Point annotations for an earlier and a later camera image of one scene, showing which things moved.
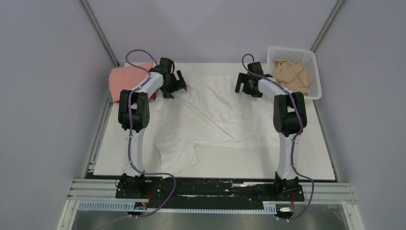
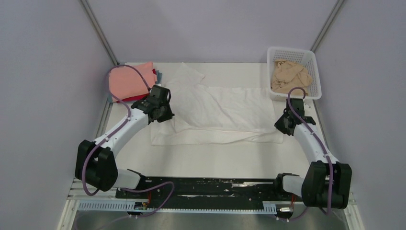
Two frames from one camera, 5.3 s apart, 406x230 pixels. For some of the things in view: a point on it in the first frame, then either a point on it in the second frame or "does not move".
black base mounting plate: [162, 193] does not move
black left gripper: [179, 85] -> [168, 116]
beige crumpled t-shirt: [292, 77] does not move
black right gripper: [243, 78] -> [278, 125]
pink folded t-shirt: [125, 78] does not move
